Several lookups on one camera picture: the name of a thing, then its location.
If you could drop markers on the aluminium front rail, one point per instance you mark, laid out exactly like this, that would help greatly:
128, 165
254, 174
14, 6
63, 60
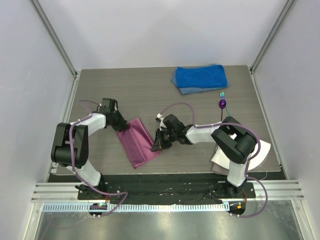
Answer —
276, 190

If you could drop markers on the blue striped cloth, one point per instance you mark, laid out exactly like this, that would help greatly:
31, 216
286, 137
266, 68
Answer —
191, 90

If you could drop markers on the aluminium frame post left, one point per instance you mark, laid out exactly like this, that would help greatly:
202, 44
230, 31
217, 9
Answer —
53, 36

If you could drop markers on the white folded cloth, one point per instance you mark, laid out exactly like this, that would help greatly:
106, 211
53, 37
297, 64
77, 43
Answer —
220, 159

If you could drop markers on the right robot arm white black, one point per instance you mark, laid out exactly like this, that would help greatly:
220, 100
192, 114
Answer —
236, 141

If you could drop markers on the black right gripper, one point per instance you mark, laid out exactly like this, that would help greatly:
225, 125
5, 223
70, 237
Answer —
161, 139

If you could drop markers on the white slotted cable duct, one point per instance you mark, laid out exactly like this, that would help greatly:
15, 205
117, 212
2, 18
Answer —
97, 207

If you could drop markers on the iridescent purple spoon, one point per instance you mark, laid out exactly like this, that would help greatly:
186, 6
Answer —
222, 105

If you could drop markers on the magenta satin napkin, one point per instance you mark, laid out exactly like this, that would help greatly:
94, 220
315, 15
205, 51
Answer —
137, 143

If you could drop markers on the aluminium frame post right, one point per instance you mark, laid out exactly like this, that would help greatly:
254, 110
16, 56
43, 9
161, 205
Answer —
284, 13

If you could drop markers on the blue terry towel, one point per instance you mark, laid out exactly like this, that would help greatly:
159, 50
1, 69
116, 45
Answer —
211, 76

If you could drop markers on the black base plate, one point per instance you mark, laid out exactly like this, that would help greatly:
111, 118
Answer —
166, 189

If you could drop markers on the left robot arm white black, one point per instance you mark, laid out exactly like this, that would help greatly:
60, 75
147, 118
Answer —
70, 148

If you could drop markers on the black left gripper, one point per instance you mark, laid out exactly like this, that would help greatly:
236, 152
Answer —
122, 125

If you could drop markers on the iridescent fork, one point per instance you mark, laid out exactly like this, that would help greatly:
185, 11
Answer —
222, 96

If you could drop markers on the aluminium frame post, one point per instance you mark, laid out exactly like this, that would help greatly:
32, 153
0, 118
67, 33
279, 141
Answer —
284, 13
53, 36

